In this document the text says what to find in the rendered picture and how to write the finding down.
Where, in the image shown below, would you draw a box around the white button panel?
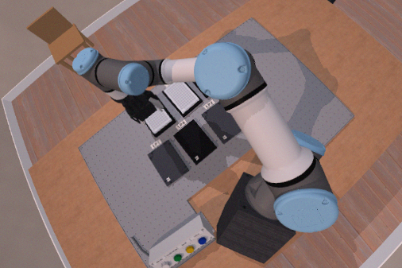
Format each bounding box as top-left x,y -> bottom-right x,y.
132,211 -> 215,268

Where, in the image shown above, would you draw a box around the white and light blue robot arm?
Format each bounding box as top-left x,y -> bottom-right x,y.
72,42 -> 338,233

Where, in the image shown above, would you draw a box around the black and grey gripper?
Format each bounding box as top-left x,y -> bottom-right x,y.
111,90 -> 164,125

